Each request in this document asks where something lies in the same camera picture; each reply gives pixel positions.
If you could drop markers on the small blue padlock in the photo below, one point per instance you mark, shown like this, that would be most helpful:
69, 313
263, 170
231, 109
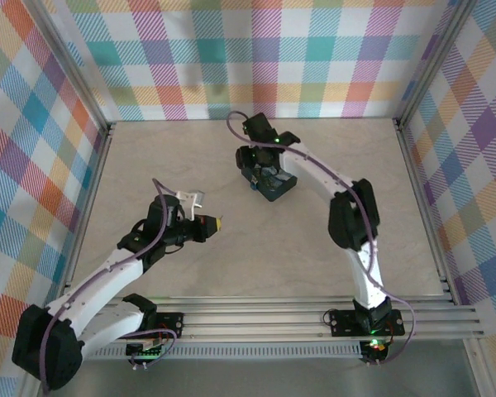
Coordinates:
254, 184

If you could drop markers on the starry night print tin box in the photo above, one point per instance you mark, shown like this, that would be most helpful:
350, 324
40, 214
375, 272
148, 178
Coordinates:
279, 188

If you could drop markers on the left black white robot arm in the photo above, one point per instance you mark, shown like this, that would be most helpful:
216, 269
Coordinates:
87, 289

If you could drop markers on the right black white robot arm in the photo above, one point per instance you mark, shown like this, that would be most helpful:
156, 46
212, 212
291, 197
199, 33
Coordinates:
368, 281

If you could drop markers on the aluminium mounting rails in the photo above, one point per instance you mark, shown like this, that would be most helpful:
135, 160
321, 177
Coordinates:
252, 318

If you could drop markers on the left controller circuit board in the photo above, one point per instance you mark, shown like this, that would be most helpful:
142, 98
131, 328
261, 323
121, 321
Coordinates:
146, 352

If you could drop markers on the controller circuit board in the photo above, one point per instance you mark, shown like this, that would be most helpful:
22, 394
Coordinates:
375, 348
146, 352

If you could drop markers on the right controller circuit board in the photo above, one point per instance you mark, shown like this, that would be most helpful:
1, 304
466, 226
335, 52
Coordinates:
375, 348

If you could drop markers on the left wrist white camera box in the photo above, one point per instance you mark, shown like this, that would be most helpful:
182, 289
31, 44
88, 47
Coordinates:
190, 196

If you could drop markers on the aluminium table side rail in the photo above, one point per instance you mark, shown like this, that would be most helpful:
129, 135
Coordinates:
417, 182
95, 182

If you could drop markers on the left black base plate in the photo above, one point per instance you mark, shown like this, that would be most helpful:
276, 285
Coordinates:
171, 324

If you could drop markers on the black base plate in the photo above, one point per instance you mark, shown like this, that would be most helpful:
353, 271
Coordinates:
171, 324
343, 322

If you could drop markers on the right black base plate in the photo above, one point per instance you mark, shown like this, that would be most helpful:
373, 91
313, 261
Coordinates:
343, 322

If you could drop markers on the aluminium corner post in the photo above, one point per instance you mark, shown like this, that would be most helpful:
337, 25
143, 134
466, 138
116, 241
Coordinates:
72, 68
434, 62

